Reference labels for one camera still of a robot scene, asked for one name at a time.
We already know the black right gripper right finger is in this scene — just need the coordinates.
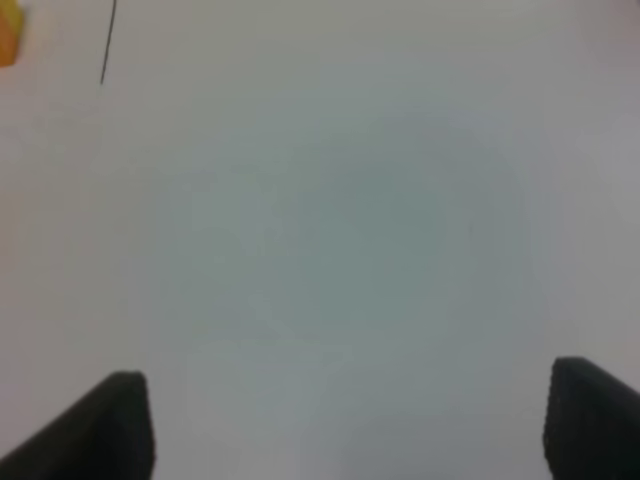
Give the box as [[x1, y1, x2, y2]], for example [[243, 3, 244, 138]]
[[542, 357, 639, 480]]

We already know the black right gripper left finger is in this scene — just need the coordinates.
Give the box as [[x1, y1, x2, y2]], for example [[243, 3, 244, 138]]
[[1, 371, 155, 479]]

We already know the orange template block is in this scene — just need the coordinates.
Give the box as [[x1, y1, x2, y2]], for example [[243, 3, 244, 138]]
[[0, 0, 24, 67]]

